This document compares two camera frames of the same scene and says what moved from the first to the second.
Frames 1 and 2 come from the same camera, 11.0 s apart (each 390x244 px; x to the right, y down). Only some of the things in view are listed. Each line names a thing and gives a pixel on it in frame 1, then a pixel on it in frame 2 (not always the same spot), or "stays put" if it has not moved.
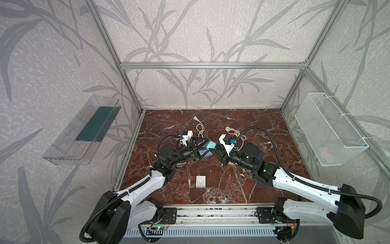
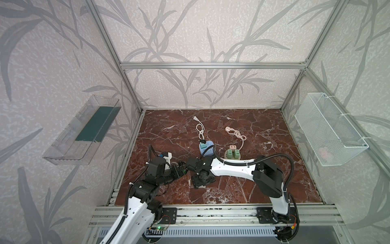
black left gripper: [191, 148] → [175, 169]
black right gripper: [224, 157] → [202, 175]
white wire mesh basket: [333, 140] stays put
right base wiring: [287, 233] stays put
